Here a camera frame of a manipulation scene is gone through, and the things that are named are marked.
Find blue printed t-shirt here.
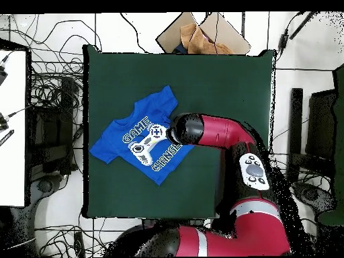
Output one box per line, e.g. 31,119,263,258
89,85,195,186

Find dark green table cloth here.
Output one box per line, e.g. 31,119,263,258
82,44,277,219

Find tan towel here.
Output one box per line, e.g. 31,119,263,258
179,23,234,55

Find brown cardboard box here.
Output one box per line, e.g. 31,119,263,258
155,11,252,55

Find black power adapter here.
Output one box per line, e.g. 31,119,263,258
277,28,290,52

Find white desk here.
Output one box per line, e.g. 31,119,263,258
0,49,28,208

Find black striped bar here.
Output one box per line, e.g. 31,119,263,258
0,129,15,147

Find green draped cloth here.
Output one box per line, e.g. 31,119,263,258
316,64,344,226

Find thin black rod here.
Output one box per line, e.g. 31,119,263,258
288,11,318,40

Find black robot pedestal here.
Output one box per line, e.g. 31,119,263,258
141,218,213,229

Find long black cable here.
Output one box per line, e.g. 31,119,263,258
120,12,148,54

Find black cable tangle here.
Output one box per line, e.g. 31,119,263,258
26,13,104,92
34,222,116,258
271,158,333,243

